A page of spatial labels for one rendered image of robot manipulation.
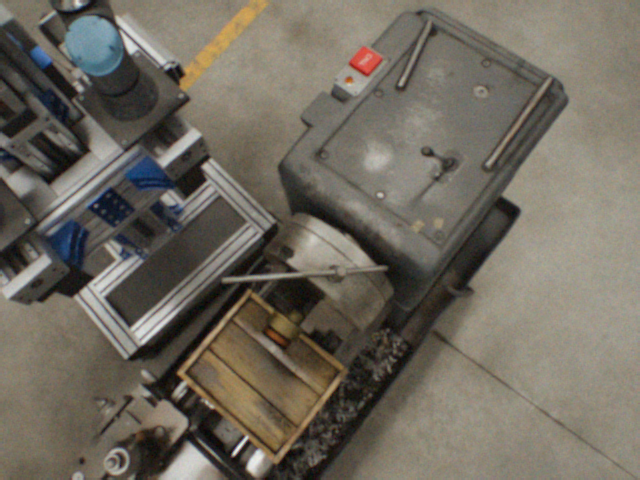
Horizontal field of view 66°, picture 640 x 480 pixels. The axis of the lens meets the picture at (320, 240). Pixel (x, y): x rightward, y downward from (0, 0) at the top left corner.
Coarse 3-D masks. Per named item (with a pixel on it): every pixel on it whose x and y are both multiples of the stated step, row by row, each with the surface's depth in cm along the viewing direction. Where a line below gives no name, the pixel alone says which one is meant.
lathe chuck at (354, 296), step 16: (288, 224) 119; (272, 240) 119; (288, 240) 113; (304, 240) 111; (320, 240) 110; (272, 256) 117; (304, 256) 109; (320, 256) 108; (336, 256) 108; (320, 288) 107; (336, 288) 107; (352, 288) 108; (368, 288) 110; (336, 304) 109; (352, 304) 109; (368, 304) 112; (384, 304) 119; (352, 320) 112; (368, 320) 115
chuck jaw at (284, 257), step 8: (280, 256) 112; (288, 256) 111; (280, 264) 113; (272, 272) 112; (280, 272) 111; (280, 280) 111; (288, 280) 112; (296, 280) 114; (280, 288) 115; (288, 288) 113; (296, 288) 115; (304, 288) 117; (280, 296) 116; (288, 296) 114; (296, 296) 116; (280, 304) 116; (288, 304) 115; (296, 304) 117; (288, 312) 116
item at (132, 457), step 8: (112, 448) 107; (120, 448) 107; (136, 448) 108; (104, 456) 108; (128, 456) 106; (136, 456) 107; (128, 464) 106; (136, 464) 107; (112, 472) 105; (120, 472) 105; (128, 472) 106
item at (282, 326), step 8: (280, 312) 118; (296, 312) 118; (272, 320) 117; (280, 320) 116; (288, 320) 116; (296, 320) 118; (264, 328) 119; (272, 328) 117; (280, 328) 116; (288, 328) 116; (296, 328) 117; (272, 336) 116; (280, 336) 116; (288, 336) 116; (296, 336) 118; (280, 344) 116; (288, 344) 117
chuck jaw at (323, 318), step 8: (320, 304) 119; (312, 312) 119; (320, 312) 118; (328, 312) 118; (336, 312) 119; (304, 320) 118; (312, 320) 118; (320, 320) 118; (328, 320) 118; (336, 320) 118; (344, 320) 118; (304, 328) 117; (312, 328) 117; (320, 328) 117; (328, 328) 117; (336, 328) 117; (344, 328) 117; (352, 328) 117; (344, 336) 116
